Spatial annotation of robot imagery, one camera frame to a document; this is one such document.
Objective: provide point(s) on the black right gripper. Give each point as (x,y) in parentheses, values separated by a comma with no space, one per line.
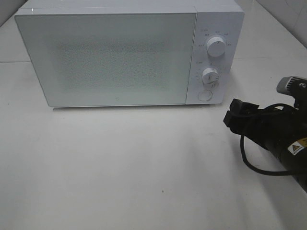
(275,128)

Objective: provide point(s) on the white round door button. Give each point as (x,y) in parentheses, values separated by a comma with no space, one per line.
(205,95)

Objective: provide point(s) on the white microwave door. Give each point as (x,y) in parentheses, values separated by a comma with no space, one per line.
(109,60)

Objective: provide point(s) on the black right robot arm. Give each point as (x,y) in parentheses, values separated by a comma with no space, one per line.
(295,165)

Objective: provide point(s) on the white lower microwave knob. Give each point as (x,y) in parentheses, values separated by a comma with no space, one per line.
(210,75)

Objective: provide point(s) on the white microwave knob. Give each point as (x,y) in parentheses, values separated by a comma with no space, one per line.
(216,46)
(210,75)

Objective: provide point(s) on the white upper microwave knob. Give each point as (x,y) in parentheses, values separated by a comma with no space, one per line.
(216,46)

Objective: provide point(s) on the white microwave oven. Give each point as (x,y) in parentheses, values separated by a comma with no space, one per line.
(213,17)

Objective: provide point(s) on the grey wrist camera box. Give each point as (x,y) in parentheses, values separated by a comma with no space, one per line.
(293,86)

